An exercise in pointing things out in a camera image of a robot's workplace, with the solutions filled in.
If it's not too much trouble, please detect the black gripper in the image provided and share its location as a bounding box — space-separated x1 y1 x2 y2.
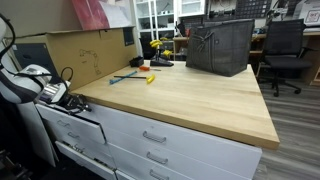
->
59 93 93 116

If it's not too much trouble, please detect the white drawer cabinet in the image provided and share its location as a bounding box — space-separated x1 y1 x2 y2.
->
94 104 263 180

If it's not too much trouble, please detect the blue flat tool bar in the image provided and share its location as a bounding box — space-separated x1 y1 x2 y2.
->
109 70 138 86

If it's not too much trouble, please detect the cardboard box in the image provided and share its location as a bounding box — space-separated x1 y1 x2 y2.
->
11 26 138 91

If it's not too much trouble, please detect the white side panel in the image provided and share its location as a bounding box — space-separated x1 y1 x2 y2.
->
14 99 58 168

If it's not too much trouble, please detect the small black box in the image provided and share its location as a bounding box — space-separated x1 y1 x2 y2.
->
129 55 145 68

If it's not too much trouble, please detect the black hex key stand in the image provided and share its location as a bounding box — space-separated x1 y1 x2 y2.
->
149 49 175 68

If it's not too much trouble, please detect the white paper sheet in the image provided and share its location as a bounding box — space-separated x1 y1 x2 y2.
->
99 0 133 29

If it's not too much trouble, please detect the white open shelving unit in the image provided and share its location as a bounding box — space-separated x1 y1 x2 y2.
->
132 0 178 43

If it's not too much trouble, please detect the small wooden table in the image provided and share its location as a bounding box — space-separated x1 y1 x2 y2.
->
172 35 192 62

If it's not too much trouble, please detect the grey fabric tote bag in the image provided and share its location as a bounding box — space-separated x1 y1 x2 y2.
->
185 18 256 78

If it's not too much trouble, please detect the black pegboard panel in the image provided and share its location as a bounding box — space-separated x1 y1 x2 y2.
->
234 0 273 20

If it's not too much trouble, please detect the black office chair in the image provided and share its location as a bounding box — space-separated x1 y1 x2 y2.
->
256 18 314 98

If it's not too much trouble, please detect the white box red print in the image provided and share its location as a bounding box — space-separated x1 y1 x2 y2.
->
293 0 320 28

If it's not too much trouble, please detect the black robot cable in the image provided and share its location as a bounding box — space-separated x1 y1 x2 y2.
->
0 12 75 88

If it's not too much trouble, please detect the orange handled screwdriver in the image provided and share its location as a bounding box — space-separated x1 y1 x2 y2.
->
138 65 162 72

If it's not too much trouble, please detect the white wall cabinet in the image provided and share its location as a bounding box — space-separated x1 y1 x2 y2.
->
176 0 208 18

